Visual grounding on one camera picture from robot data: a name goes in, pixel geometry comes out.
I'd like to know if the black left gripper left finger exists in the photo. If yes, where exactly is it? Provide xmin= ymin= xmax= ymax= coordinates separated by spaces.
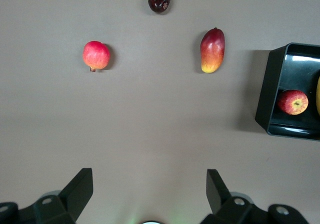
xmin=0 ymin=168 xmax=94 ymax=224

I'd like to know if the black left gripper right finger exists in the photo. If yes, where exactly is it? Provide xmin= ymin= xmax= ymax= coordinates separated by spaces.
xmin=199 ymin=168 xmax=311 ymax=224

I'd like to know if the red yellow striped apple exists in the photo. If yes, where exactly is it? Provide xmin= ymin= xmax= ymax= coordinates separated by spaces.
xmin=276 ymin=89 xmax=309 ymax=116

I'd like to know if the yellow banana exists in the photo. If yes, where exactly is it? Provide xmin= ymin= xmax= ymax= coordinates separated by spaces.
xmin=315 ymin=75 xmax=320 ymax=116

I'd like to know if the black plastic box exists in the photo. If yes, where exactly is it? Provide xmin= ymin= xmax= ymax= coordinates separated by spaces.
xmin=254 ymin=42 xmax=320 ymax=142

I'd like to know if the brown table mat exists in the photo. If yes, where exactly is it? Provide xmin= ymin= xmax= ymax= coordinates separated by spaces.
xmin=0 ymin=0 xmax=320 ymax=224

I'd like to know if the pink red round fruit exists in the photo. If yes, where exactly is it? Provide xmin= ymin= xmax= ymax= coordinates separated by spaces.
xmin=82 ymin=40 xmax=111 ymax=73

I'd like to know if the red yellow mango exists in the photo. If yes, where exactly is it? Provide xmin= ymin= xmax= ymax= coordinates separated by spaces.
xmin=199 ymin=26 xmax=226 ymax=74

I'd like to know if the dark purple mangosteen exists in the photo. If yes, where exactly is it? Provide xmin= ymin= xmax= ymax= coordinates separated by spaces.
xmin=146 ymin=0 xmax=171 ymax=15

